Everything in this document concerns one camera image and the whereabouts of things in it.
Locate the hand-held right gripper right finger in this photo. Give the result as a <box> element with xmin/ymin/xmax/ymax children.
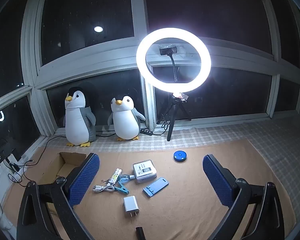
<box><xmin>202</xmin><ymin>154</ymin><xmax>285</xmax><ymax>240</ymax></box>

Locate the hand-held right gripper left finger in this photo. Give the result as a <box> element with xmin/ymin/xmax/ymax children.
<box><xmin>16</xmin><ymin>152</ymin><xmax>100</xmax><ymax>240</ymax></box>

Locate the cardboard box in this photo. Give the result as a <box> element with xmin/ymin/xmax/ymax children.
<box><xmin>39</xmin><ymin>152</ymin><xmax>88</xmax><ymax>215</ymax></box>

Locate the white usb cable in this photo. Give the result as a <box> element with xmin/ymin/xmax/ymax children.
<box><xmin>92</xmin><ymin>184</ymin><xmax>115</xmax><ymax>194</ymax></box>

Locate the patterned white keychain lighter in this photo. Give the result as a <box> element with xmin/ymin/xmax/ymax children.
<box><xmin>102</xmin><ymin>167</ymin><xmax>121</xmax><ymax>186</ymax></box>

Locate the teal clothespin clip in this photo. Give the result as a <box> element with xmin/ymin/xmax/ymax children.
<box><xmin>114</xmin><ymin>181</ymin><xmax>130</xmax><ymax>195</ymax></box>

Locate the small clear blue bottle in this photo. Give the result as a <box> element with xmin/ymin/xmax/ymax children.
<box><xmin>117</xmin><ymin>174</ymin><xmax>135</xmax><ymax>183</ymax></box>

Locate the blue round tape measure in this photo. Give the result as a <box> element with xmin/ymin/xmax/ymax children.
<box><xmin>173</xmin><ymin>150</ymin><xmax>187</xmax><ymax>162</ymax></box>

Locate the clear plastic case white card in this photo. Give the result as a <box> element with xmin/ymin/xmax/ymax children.
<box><xmin>132</xmin><ymin>160</ymin><xmax>157</xmax><ymax>183</ymax></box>

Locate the tan mat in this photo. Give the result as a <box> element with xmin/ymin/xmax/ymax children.
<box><xmin>2</xmin><ymin>137</ymin><xmax>297</xmax><ymax>240</ymax></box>

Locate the white charger plug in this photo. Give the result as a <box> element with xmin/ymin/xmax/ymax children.
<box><xmin>123</xmin><ymin>195</ymin><xmax>140</xmax><ymax>217</ymax></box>

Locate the plaid cloth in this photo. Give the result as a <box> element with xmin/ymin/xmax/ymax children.
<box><xmin>44</xmin><ymin>116</ymin><xmax>300</xmax><ymax>195</ymax></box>

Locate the large penguin plush toy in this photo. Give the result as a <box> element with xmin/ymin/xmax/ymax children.
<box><xmin>64</xmin><ymin>87</ymin><xmax>97</xmax><ymax>147</ymax></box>

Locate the blue folding phone stand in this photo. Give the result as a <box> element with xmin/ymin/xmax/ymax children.
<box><xmin>142</xmin><ymin>177</ymin><xmax>169</xmax><ymax>200</ymax></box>

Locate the small penguin plush toy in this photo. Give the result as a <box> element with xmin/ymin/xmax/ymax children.
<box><xmin>107</xmin><ymin>94</ymin><xmax>146</xmax><ymax>141</ymax></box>

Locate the black gooseneck phone holder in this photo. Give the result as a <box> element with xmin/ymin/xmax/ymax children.
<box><xmin>159</xmin><ymin>45</ymin><xmax>178</xmax><ymax>83</ymax></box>

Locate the white wall charger with cables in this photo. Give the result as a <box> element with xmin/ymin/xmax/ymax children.
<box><xmin>5</xmin><ymin>158</ymin><xmax>35</xmax><ymax>187</ymax></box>

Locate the long black cable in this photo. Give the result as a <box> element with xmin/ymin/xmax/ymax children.
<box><xmin>22</xmin><ymin>135</ymin><xmax>68</xmax><ymax>167</ymax></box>

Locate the black ring light cable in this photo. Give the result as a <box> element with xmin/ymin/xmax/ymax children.
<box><xmin>96</xmin><ymin>120</ymin><xmax>171</xmax><ymax>138</ymax></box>

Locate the white ring light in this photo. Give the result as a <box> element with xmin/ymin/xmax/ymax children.
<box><xmin>136</xmin><ymin>27</ymin><xmax>212</xmax><ymax>93</ymax></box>

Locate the white window frame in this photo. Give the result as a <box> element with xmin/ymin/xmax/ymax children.
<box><xmin>0</xmin><ymin>0</ymin><xmax>300</xmax><ymax>140</ymax></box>

